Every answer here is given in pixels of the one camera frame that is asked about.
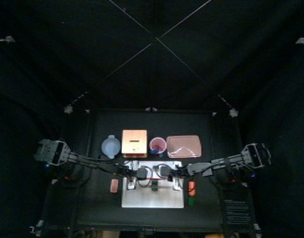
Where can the red toy knife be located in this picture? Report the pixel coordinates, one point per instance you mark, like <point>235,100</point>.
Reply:
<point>114,185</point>

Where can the dark green toy sushi piece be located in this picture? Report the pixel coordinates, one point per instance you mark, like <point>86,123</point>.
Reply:
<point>155,182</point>

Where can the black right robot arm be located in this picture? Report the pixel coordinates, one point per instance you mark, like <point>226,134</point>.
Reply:
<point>218,161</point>

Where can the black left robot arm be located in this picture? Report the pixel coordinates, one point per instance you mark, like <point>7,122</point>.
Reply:
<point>90,162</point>

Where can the orange toy food piece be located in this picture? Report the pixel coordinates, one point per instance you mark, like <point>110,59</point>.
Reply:
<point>191,188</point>

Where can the green toy food piece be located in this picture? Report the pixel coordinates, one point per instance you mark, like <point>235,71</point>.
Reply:
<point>191,201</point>

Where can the white cutting board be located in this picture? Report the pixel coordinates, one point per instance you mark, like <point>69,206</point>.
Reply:
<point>154,200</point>

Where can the pink plastic tray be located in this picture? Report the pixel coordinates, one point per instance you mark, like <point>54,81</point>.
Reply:
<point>183,145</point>

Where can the light blue plastic bowl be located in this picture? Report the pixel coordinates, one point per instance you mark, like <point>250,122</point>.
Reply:
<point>111,147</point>

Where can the wooden box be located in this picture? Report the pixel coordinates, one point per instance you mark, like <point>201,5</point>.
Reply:
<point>134,142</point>

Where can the pink plastic cup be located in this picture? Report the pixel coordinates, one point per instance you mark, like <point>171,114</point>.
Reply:
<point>158,145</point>

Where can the white text label sticker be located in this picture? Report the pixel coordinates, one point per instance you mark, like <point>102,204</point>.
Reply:
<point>237,210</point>

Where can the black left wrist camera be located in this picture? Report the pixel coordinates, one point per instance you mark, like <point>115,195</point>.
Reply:
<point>141,173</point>

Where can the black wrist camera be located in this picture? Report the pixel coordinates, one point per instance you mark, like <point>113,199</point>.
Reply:
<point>165,171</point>
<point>141,173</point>

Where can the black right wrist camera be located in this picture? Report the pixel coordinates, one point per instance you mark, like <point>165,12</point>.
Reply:
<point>165,171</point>

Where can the grey frame clamp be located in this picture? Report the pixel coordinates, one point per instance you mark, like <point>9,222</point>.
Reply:
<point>67,109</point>
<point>302,41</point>

